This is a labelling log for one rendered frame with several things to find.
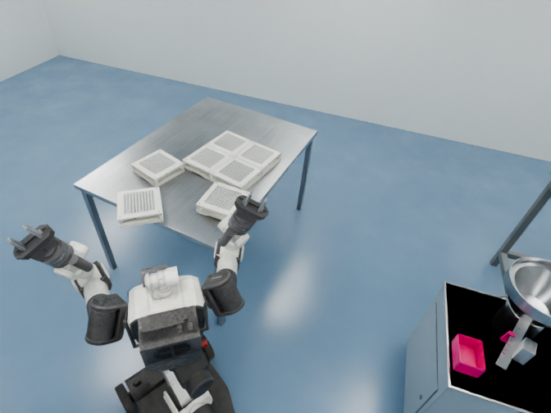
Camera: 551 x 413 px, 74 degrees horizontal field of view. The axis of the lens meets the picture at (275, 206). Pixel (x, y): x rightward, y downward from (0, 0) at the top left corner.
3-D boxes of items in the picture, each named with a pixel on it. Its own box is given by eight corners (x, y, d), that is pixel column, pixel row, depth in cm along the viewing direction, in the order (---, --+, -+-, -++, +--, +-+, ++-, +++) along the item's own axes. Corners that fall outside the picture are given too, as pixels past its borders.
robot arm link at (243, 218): (265, 224, 127) (252, 238, 136) (271, 203, 133) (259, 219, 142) (232, 207, 125) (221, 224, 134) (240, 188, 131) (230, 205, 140)
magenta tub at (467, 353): (450, 340, 184) (457, 332, 178) (475, 348, 182) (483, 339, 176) (452, 370, 173) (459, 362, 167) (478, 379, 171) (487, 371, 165)
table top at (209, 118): (207, 99, 337) (207, 96, 335) (316, 134, 306) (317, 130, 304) (75, 188, 235) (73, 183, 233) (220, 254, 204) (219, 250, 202)
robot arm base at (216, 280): (243, 294, 151) (246, 310, 140) (216, 306, 151) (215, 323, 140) (229, 265, 146) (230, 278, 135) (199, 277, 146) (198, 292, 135)
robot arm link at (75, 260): (56, 233, 124) (75, 244, 134) (38, 261, 120) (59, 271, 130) (83, 242, 121) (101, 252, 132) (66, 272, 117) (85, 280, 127)
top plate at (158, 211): (159, 188, 228) (158, 186, 226) (162, 215, 211) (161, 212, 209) (117, 194, 221) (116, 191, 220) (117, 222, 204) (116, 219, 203)
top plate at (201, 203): (215, 183, 236) (215, 180, 234) (249, 194, 230) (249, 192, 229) (195, 206, 218) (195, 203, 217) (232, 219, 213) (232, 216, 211)
